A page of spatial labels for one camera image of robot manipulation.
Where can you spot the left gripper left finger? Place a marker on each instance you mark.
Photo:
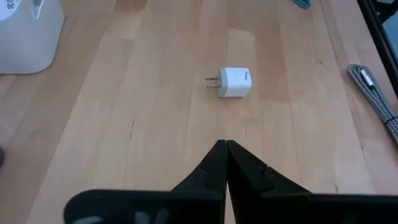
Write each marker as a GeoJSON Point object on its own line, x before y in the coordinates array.
{"type": "Point", "coordinates": [186, 208]}

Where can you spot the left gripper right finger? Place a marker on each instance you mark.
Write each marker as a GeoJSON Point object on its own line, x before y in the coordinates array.
{"type": "Point", "coordinates": [295, 211]}

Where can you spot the white wall charger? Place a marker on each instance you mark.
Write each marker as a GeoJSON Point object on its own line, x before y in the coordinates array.
{"type": "Point", "coordinates": [234, 82]}

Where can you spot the white plastic bin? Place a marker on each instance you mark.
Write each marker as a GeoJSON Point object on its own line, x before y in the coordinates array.
{"type": "Point", "coordinates": [28, 46]}

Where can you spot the black aluminium table frame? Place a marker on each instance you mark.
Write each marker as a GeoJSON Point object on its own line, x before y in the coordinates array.
{"type": "Point", "coordinates": [377, 37]}

